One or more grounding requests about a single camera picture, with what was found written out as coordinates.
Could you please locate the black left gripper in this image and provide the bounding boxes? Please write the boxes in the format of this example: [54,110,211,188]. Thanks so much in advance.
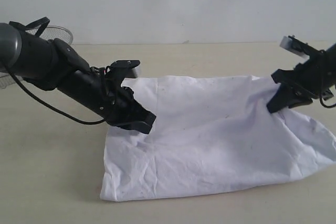
[86,77,156,134]

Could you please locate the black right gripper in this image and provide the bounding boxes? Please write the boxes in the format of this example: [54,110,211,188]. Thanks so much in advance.
[267,50,335,113]

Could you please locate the white cotton t-shirt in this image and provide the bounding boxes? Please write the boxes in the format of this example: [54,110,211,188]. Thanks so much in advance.
[100,76,335,201]

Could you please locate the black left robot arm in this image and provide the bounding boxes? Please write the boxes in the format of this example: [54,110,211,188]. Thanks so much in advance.
[1,19,156,134]

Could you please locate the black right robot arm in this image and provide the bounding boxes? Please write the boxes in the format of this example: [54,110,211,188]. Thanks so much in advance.
[267,37,335,113]

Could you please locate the metal mesh basket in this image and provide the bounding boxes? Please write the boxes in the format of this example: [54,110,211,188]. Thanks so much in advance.
[0,25,74,89]

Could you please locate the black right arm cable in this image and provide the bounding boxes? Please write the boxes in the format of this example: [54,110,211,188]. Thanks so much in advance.
[317,84,336,109]

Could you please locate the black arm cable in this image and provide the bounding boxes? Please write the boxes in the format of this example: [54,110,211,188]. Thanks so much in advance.
[317,84,336,109]
[0,17,108,125]

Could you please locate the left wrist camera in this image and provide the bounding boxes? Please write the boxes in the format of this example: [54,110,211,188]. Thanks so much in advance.
[105,60,140,85]

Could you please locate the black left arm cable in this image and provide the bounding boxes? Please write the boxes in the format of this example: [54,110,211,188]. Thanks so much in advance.
[0,17,108,125]

